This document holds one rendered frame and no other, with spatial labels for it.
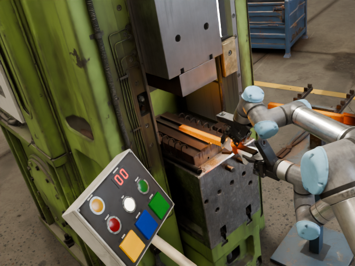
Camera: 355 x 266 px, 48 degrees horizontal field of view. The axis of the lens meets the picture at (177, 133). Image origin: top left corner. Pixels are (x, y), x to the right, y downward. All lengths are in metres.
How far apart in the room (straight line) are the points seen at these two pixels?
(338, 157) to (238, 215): 1.04
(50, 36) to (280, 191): 1.98
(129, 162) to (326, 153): 0.68
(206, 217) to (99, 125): 0.67
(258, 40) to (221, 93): 3.52
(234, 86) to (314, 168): 1.02
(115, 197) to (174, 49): 0.59
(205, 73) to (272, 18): 3.70
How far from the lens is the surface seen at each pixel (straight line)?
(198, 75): 1.62
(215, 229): 1.95
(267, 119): 1.42
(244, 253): 2.38
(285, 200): 2.95
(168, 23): 1.48
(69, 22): 1.44
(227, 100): 2.01
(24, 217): 3.43
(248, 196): 2.05
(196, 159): 1.75
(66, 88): 1.86
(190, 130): 1.86
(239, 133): 1.60
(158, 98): 2.14
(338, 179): 1.09
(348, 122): 1.85
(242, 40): 2.01
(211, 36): 1.64
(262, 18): 5.34
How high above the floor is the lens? 1.94
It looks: 30 degrees down
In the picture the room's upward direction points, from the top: 11 degrees counter-clockwise
